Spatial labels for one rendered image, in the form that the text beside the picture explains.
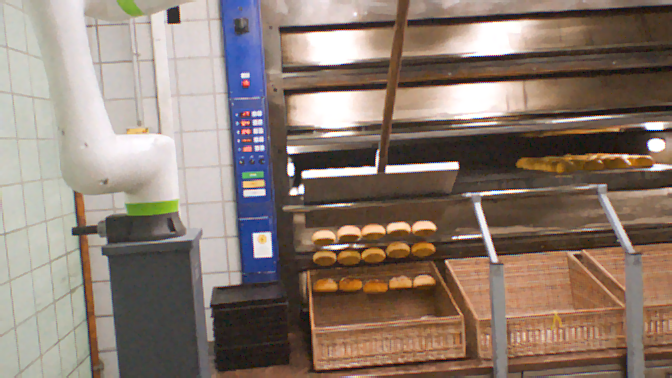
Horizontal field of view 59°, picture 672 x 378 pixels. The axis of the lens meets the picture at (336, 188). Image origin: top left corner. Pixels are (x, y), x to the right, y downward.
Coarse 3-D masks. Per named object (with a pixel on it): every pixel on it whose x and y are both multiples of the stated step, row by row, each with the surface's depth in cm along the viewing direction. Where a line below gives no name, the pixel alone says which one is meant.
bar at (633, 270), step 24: (480, 192) 224; (504, 192) 224; (528, 192) 224; (552, 192) 225; (576, 192) 226; (600, 192) 225; (480, 216) 218; (624, 240) 211; (504, 312) 204; (504, 336) 205; (504, 360) 205
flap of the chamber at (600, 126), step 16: (496, 128) 245; (512, 128) 245; (528, 128) 245; (544, 128) 245; (560, 128) 246; (576, 128) 247; (592, 128) 251; (608, 128) 254; (624, 128) 257; (640, 128) 262; (656, 128) 265; (288, 144) 241; (304, 144) 241; (320, 144) 241; (336, 144) 243; (352, 144) 247; (368, 144) 250; (400, 144) 257; (416, 144) 261
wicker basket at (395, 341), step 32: (448, 288) 237; (320, 320) 254; (352, 320) 254; (384, 320) 255; (416, 320) 215; (448, 320) 215; (320, 352) 213; (352, 352) 227; (384, 352) 215; (416, 352) 215; (448, 352) 216
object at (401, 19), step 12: (408, 0) 147; (396, 12) 152; (396, 24) 154; (396, 36) 157; (396, 48) 160; (396, 60) 164; (396, 72) 168; (396, 84) 173; (384, 108) 182; (384, 120) 186; (384, 132) 191; (384, 144) 196; (384, 156) 201
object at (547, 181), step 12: (660, 168) 268; (492, 180) 263; (504, 180) 262; (516, 180) 262; (528, 180) 262; (540, 180) 262; (552, 180) 263; (564, 180) 263; (576, 180) 263; (588, 180) 263; (600, 180) 264; (612, 180) 264; (624, 180) 264; (456, 192) 261
